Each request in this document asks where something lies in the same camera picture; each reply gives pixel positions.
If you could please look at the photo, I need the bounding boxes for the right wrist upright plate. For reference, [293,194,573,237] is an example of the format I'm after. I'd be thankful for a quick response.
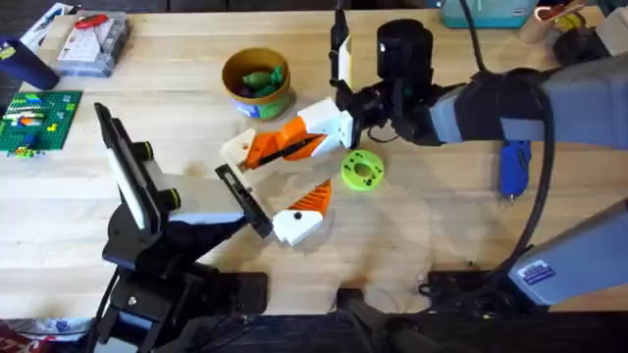
[338,34,353,85]

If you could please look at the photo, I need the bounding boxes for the printed booklet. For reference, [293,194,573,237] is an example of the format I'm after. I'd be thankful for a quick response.
[19,2,76,53]

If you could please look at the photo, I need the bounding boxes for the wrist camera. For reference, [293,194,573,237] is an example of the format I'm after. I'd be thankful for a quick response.
[131,140,183,213]
[329,7,345,85]

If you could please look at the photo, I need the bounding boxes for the thick black cable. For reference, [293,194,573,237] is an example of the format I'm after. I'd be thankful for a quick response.
[421,73,556,303]

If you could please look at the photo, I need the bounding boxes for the brown tub with toys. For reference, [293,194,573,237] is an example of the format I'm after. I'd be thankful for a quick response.
[220,47,293,122]

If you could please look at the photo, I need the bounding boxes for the wrist upright plate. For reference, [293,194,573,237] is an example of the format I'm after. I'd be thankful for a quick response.
[338,34,353,85]
[93,101,166,232]

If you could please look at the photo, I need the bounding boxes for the green disc with holes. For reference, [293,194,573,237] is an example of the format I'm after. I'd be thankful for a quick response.
[340,149,386,192]

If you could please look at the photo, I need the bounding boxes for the clear box of parts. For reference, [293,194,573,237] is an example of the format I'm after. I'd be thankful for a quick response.
[52,10,131,78]

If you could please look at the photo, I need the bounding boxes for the green board with toy blocks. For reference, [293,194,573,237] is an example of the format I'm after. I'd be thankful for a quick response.
[0,90,83,159]

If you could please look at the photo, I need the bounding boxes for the red handled scissors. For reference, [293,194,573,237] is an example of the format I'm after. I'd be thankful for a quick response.
[73,13,110,29]

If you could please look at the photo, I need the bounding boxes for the thin black cable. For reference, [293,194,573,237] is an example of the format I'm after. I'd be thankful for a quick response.
[457,0,488,74]

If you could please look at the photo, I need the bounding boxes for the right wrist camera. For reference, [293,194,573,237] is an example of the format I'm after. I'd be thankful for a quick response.
[329,7,345,85]

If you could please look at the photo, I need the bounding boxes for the black rail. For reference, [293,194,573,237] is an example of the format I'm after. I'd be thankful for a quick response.
[92,286,628,353]

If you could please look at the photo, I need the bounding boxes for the teal box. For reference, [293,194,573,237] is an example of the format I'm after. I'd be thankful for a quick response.
[439,0,541,29]

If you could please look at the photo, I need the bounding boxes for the dark blue container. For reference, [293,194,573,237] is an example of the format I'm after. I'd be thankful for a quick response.
[0,37,61,92]

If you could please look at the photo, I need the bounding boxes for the blue electric screwdriver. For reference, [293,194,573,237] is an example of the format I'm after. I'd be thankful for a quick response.
[498,139,533,202]

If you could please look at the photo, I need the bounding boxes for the left wrist upright plate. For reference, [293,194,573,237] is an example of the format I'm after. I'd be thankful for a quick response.
[93,101,166,232]

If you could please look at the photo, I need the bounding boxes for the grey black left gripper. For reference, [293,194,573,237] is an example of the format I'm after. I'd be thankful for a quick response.
[146,127,333,266]

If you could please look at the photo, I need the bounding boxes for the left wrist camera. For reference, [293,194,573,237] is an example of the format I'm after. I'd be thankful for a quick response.
[131,140,183,213]

